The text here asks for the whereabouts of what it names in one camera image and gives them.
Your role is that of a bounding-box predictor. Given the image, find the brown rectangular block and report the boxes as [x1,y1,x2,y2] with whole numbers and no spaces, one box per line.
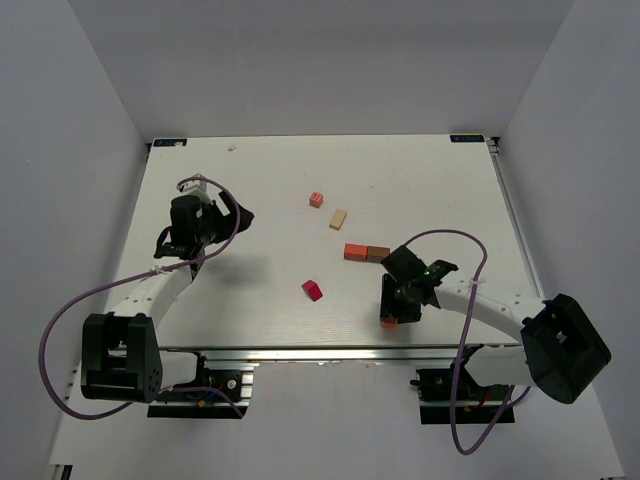
[367,246,391,263]

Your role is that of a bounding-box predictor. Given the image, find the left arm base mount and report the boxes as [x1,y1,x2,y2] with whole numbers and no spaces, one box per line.
[147,350,255,419]

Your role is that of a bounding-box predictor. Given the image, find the blue label right corner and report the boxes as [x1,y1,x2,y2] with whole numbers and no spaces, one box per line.
[449,134,486,143]

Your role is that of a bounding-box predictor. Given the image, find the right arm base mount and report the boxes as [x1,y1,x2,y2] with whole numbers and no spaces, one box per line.
[409,367,508,425]

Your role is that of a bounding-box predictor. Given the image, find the cream rectangular wood block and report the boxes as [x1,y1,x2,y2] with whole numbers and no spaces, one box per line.
[329,209,347,231]

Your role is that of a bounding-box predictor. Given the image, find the red-orange rectangular block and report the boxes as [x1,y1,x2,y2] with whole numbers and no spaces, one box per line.
[343,243,368,261]

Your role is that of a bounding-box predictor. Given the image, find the red roof-shaped block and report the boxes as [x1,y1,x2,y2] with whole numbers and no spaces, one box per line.
[301,280,323,302]

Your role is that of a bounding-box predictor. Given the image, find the orange cube with window print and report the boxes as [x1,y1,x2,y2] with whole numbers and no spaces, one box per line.
[309,192,324,208]

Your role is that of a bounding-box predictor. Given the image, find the blue label left corner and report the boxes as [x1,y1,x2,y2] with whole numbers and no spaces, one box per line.
[152,138,187,148]

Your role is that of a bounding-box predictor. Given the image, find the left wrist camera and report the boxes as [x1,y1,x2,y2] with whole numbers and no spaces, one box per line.
[176,174,210,202]

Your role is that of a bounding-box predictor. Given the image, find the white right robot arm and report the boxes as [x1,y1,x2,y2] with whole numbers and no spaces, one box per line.
[380,246,612,404]

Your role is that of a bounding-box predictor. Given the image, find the blue label corner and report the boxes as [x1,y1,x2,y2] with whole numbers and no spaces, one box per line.
[449,134,486,143]
[152,138,187,148]

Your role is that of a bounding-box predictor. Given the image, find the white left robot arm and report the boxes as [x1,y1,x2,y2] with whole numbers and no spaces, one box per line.
[80,191,254,403]

